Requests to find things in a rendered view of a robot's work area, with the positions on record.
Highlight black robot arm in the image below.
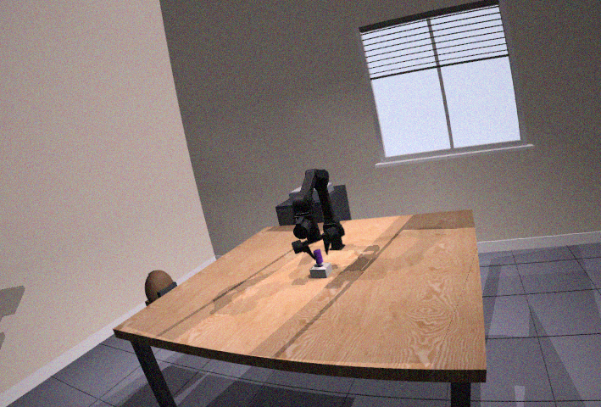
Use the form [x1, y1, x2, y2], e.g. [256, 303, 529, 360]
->
[292, 169, 346, 251]

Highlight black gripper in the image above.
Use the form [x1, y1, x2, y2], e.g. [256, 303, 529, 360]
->
[292, 224, 339, 259]

